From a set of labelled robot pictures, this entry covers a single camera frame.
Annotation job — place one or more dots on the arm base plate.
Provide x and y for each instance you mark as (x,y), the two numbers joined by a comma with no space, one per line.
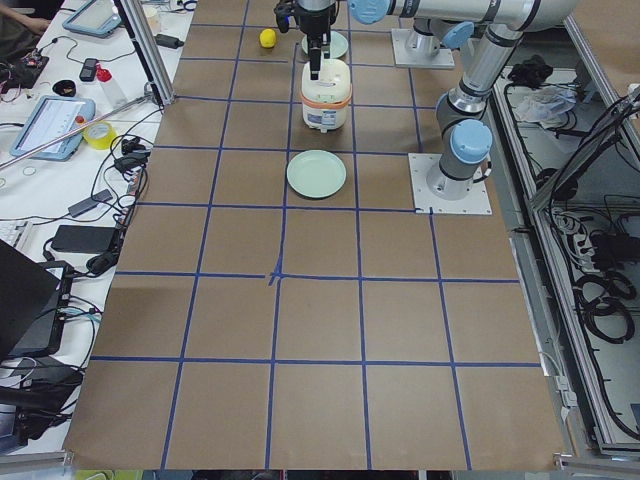
(435,193)
(415,50)

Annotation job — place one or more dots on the orange rice cooker handle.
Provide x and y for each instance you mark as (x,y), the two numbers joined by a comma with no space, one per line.
(326,105)

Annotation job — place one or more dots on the white rice cooker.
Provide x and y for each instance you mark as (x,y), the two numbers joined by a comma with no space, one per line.
(333,84)

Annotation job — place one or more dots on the black power adapter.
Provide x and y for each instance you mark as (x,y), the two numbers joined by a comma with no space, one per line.
(83,239)

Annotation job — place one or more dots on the black laptop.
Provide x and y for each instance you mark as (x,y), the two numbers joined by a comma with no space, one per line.
(33,296)

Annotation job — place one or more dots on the green plate opposite side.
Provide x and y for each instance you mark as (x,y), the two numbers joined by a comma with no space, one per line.
(316,174)

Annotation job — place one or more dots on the blue tablet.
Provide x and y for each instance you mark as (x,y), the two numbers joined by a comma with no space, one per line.
(52,117)
(96,18)

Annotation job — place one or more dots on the yellow lemon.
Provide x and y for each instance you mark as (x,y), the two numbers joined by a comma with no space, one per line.
(267,38)

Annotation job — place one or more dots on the aluminium frame post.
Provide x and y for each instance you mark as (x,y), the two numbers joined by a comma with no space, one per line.
(132,15)

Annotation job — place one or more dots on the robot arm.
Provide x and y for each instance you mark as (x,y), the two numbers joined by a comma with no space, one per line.
(518,16)
(467,141)

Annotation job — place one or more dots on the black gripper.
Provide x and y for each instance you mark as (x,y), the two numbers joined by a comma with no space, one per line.
(314,25)

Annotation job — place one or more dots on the blue tablet near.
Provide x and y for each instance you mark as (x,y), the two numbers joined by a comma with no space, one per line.
(52,117)

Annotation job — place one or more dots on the green plate near lemon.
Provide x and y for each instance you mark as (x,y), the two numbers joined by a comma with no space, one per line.
(338,45)

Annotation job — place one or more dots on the blue tablet far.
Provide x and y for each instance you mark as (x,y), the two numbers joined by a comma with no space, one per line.
(96,18)

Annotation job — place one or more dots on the yellow tape roll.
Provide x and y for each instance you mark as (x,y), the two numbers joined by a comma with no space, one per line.
(99,135)

